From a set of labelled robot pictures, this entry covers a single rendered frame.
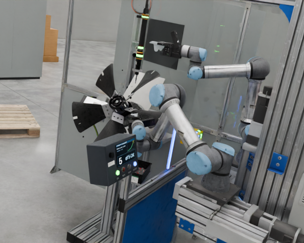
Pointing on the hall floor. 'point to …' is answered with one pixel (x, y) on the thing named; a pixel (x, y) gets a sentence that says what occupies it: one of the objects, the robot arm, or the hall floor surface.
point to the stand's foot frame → (90, 231)
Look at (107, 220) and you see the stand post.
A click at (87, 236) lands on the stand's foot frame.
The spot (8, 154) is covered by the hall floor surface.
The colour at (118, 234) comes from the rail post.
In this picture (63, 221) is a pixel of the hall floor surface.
